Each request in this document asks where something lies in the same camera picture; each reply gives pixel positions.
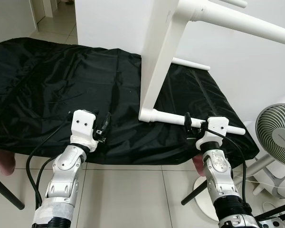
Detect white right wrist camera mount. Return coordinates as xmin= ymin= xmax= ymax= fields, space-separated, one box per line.
xmin=197 ymin=116 xmax=229 ymax=152

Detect white door frame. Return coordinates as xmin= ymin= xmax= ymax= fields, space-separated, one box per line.
xmin=31 ymin=0 xmax=76 ymax=25

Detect black metal table leg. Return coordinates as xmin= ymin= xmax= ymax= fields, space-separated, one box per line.
xmin=181 ymin=187 xmax=208 ymax=206
xmin=0 ymin=171 xmax=26 ymax=211

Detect black cloth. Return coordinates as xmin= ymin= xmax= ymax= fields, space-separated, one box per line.
xmin=0 ymin=37 xmax=260 ymax=166

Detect white plastic device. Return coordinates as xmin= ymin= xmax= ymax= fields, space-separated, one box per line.
xmin=263 ymin=218 xmax=285 ymax=228

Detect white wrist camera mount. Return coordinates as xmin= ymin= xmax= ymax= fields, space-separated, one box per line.
xmin=197 ymin=116 xmax=229 ymax=152
xmin=69 ymin=109 xmax=100 ymax=152

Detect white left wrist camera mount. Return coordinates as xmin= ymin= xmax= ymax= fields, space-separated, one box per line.
xmin=69 ymin=109 xmax=100 ymax=152

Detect white pedestal fan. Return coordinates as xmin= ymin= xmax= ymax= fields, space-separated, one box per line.
xmin=192 ymin=93 xmax=285 ymax=222

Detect black metal rack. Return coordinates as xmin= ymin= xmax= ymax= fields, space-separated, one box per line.
xmin=254 ymin=201 xmax=285 ymax=228

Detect white plastic table leg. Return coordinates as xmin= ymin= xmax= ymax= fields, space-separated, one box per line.
xmin=151 ymin=109 xmax=247 ymax=136
xmin=178 ymin=0 xmax=285 ymax=47
xmin=218 ymin=0 xmax=248 ymax=8
xmin=172 ymin=57 xmax=211 ymax=71

